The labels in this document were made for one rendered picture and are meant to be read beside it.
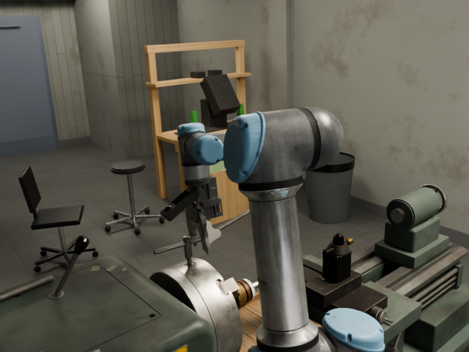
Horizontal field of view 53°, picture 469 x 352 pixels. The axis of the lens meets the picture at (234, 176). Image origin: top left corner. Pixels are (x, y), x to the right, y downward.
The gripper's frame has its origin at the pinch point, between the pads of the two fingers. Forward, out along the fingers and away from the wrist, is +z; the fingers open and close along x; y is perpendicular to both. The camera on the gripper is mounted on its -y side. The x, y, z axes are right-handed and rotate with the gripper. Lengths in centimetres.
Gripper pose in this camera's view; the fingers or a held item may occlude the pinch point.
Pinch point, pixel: (199, 247)
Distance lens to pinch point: 137.6
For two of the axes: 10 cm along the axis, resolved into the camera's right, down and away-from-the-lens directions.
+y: 8.6, -2.0, 4.7
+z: 1.1, 9.7, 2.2
